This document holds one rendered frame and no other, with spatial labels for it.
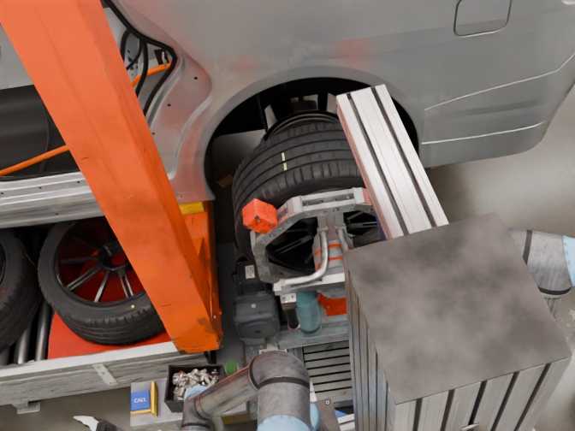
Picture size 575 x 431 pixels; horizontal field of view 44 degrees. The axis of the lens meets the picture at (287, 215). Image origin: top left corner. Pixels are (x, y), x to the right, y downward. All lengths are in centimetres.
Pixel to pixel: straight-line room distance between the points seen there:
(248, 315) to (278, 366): 127
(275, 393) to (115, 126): 70
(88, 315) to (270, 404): 147
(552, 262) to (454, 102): 89
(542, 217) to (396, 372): 273
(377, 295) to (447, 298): 10
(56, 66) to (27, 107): 174
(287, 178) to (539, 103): 96
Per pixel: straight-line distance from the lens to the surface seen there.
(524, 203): 370
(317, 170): 226
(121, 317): 290
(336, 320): 304
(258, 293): 293
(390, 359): 100
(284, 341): 308
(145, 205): 193
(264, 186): 232
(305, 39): 223
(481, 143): 277
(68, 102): 166
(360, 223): 253
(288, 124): 264
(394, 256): 108
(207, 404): 188
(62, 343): 321
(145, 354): 293
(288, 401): 159
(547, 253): 186
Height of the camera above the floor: 294
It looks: 55 degrees down
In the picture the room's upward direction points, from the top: 10 degrees counter-clockwise
